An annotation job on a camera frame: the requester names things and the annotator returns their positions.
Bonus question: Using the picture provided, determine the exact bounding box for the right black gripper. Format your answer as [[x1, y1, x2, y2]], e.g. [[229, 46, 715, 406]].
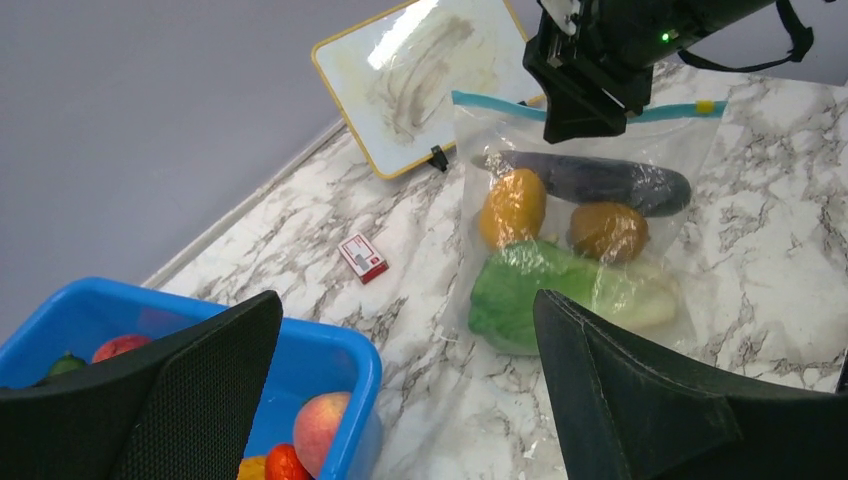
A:
[[523, 0, 684, 145]]

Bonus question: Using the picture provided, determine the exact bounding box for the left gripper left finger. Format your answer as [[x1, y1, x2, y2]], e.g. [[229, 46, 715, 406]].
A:
[[1, 291, 283, 479]]

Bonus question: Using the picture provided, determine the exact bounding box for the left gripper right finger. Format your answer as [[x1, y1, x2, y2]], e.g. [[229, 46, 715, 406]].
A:
[[533, 290, 847, 479]]

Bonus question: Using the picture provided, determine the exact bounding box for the dark purple toy eggplant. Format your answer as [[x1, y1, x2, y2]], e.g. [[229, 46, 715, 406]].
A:
[[472, 150, 692, 217]]

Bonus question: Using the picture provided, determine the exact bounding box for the clear zip top bag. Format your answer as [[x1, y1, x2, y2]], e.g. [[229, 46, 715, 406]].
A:
[[442, 91, 726, 356]]

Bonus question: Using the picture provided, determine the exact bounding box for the orange toy lemon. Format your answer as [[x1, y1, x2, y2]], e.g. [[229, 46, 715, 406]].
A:
[[478, 169, 547, 251]]

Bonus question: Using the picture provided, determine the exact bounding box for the brown toy kiwi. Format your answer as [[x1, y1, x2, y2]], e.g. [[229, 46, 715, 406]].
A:
[[568, 202, 650, 263]]

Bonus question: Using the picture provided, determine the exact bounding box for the green toy lettuce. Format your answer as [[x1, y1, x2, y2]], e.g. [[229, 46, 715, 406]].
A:
[[468, 241, 681, 356]]

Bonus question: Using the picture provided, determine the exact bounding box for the yellow toy bell pepper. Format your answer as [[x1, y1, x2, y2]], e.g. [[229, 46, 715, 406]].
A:
[[237, 456, 266, 480]]

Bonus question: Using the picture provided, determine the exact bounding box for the orange wrinkled toy fruit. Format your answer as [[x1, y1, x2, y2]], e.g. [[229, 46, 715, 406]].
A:
[[91, 334, 152, 363]]

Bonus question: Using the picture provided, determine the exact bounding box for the orange toy carrot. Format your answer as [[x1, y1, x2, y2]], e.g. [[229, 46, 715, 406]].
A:
[[265, 444, 312, 480]]

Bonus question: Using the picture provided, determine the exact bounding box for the green toy avocado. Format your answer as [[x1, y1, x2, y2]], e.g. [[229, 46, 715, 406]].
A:
[[47, 351, 88, 378]]

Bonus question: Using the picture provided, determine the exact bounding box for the toy peach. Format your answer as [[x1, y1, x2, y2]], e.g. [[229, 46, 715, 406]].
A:
[[293, 391, 351, 479]]

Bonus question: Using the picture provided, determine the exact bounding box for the blue plastic bin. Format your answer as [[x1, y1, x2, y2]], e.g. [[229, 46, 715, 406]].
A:
[[1, 278, 382, 479]]

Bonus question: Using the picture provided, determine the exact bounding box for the small red white box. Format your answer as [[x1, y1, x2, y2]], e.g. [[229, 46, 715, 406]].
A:
[[338, 232, 389, 285]]

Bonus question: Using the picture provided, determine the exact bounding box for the small whiteboard with wooden frame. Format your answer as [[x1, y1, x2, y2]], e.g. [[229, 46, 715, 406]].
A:
[[311, 0, 543, 179]]

